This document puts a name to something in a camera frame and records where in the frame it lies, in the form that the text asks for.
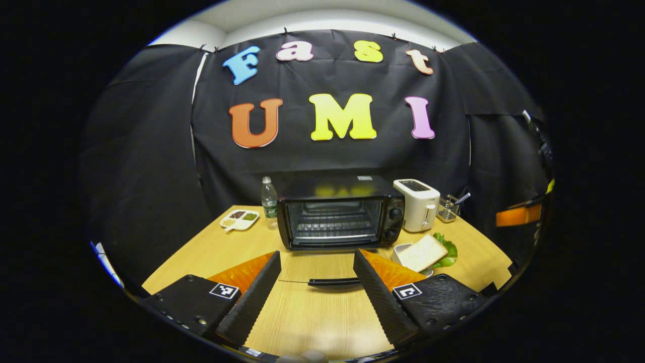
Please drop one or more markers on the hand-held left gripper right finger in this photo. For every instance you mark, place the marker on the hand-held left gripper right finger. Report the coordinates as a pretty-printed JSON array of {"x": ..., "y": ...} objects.
[{"x": 384, "y": 300}]

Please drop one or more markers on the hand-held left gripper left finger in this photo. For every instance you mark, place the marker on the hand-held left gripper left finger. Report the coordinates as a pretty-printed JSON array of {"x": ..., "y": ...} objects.
[{"x": 252, "y": 300}]

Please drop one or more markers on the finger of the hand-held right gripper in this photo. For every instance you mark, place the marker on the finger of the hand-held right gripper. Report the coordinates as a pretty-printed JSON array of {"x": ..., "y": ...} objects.
[{"x": 519, "y": 216}]

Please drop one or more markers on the bread and lettuce sandwich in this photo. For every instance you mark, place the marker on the bread and lettuce sandwich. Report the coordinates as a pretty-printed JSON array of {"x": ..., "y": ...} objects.
[{"x": 423, "y": 252}]

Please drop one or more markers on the black electric oven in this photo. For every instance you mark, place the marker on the black electric oven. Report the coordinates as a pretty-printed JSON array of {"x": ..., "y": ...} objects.
[{"x": 394, "y": 222}]

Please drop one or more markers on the white rectangular tray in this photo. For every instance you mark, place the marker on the white rectangular tray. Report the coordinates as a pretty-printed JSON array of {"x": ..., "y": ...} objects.
[{"x": 399, "y": 250}]

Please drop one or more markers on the small spoon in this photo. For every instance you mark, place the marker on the small spoon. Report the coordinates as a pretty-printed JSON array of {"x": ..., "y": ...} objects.
[{"x": 462, "y": 197}]

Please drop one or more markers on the white divided seasoning plate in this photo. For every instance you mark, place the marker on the white divided seasoning plate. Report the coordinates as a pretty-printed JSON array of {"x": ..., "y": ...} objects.
[{"x": 239, "y": 220}]

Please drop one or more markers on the white toaster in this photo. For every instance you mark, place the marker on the white toaster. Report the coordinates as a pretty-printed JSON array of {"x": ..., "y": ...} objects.
[{"x": 418, "y": 212}]

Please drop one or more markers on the clear plastic water bottle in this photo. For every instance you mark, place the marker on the clear plastic water bottle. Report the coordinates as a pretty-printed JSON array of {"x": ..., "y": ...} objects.
[{"x": 269, "y": 201}]

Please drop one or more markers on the black backdrop cloth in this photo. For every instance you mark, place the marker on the black backdrop cloth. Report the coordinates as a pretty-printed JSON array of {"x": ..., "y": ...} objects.
[{"x": 332, "y": 151}]

